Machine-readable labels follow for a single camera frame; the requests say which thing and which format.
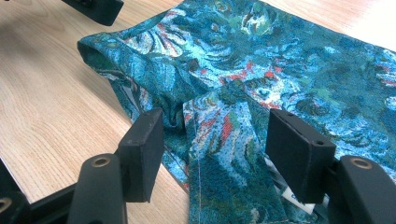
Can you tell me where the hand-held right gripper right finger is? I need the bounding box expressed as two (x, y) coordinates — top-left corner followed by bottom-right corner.
(264, 107), (337, 204)

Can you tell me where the teal floral shirt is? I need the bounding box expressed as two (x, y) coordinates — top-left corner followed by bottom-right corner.
(77, 0), (396, 224)

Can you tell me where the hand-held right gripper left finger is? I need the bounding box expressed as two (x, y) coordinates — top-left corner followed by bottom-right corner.
(117, 106), (165, 203)

